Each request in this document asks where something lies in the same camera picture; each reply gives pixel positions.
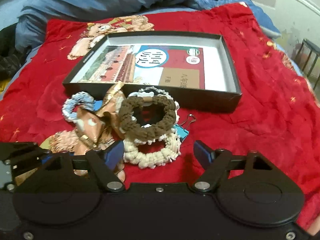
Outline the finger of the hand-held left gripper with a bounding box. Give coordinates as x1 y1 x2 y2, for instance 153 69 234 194
0 142 51 171

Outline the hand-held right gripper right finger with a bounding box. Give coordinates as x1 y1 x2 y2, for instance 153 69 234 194
192 140 275 193

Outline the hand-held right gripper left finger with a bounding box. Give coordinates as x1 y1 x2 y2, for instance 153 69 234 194
37 141 125 193

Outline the brown knitted scrunchie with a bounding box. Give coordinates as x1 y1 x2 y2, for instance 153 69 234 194
118 95 177 142

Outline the black shallow cardboard box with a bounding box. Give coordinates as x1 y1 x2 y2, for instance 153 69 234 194
62 31 243 113

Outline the cream knitted scrunchie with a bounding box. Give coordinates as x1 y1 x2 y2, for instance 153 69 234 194
123 129 181 169

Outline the blue and white scrunchie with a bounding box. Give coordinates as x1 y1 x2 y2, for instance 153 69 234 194
62 92 96 123

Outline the white and black scrunchie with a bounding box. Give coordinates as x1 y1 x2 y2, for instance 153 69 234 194
127 86 180 121

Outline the red teddy bear blanket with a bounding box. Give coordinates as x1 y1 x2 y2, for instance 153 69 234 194
0 2 320 235

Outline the red and white book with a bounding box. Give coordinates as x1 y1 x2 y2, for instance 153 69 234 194
70 45 206 90

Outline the dark clothing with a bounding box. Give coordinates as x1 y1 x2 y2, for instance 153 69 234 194
0 26 28 81

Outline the light blue bedsheet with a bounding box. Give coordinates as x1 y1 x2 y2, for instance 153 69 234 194
0 0 48 80

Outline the dark metal stool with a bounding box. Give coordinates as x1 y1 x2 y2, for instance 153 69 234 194
295 39 320 90

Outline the blue duvet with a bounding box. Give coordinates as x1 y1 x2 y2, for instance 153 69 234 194
15 0 281 53

